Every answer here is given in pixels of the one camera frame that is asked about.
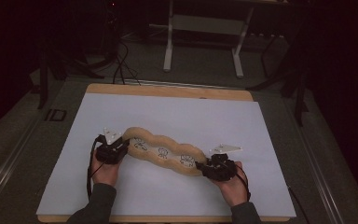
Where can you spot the white table mat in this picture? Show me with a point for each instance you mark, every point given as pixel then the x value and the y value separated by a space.
pixel 180 115

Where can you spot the black metal stand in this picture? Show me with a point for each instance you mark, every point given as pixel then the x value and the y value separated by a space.
pixel 295 84
pixel 48 71

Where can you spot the person's right hand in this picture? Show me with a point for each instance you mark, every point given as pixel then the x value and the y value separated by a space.
pixel 234 189

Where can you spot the person's left hand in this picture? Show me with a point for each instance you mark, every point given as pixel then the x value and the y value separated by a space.
pixel 105 172

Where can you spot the white metal desk frame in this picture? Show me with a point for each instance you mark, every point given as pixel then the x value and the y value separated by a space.
pixel 205 26

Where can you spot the metal floor rail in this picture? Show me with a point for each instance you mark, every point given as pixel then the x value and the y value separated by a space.
pixel 317 161
pixel 6 168

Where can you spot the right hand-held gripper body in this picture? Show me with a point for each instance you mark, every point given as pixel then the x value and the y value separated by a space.
pixel 220 168

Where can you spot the black floor bracket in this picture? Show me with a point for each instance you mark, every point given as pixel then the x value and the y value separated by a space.
pixel 56 115

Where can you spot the wooden lobed puzzle board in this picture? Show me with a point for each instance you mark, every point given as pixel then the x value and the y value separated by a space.
pixel 164 161

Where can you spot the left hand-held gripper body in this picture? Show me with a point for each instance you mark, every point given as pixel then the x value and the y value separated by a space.
pixel 110 154

